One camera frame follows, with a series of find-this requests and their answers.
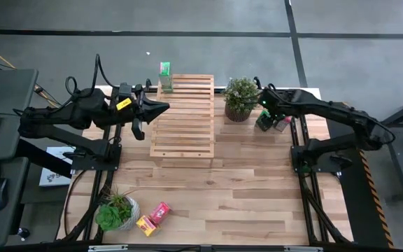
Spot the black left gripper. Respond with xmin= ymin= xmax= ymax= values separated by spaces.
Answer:
xmin=115 ymin=94 xmax=171 ymax=141

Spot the green Apple Jacks cereal box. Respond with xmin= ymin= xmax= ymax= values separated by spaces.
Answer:
xmin=255 ymin=109 xmax=274 ymax=132
xmin=158 ymin=62 xmax=174 ymax=93

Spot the yellow cereal box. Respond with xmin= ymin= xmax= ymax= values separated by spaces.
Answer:
xmin=135 ymin=214 xmax=162 ymax=238

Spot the wooden slatted shelf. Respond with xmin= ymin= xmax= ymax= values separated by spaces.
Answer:
xmin=149 ymin=73 xmax=215 ymax=159

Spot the bushy plant in ribbed pot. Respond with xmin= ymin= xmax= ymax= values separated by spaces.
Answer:
xmin=221 ymin=76 xmax=260 ymax=123

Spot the succulent in white patterned pot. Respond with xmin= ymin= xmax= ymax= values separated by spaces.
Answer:
xmin=94 ymin=188 xmax=141 ymax=232

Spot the white printed booklet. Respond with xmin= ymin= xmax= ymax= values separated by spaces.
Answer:
xmin=38 ymin=146 xmax=77 ymax=188

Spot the black hazard-striped floor mat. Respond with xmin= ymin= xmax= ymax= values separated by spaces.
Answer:
xmin=327 ymin=101 xmax=395 ymax=249

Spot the black desk caster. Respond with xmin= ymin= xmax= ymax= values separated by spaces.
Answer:
xmin=16 ymin=227 xmax=31 ymax=241

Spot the yellow cable tag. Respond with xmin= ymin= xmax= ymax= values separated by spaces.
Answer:
xmin=116 ymin=97 xmax=133 ymax=111

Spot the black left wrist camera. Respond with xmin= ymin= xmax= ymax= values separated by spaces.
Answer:
xmin=117 ymin=82 xmax=145 ymax=102

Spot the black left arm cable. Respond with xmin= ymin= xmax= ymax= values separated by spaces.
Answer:
xmin=64 ymin=53 xmax=122 ymax=106

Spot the black aluminium rig frame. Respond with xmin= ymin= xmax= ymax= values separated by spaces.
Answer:
xmin=56 ymin=83 xmax=355 ymax=252

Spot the dark metal table frame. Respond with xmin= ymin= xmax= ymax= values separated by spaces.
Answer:
xmin=362 ymin=90 xmax=403 ymax=204

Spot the silver mounting bracket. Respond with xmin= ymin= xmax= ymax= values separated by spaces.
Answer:
xmin=87 ymin=244 xmax=129 ymax=252
xmin=283 ymin=246 xmax=324 ymax=252

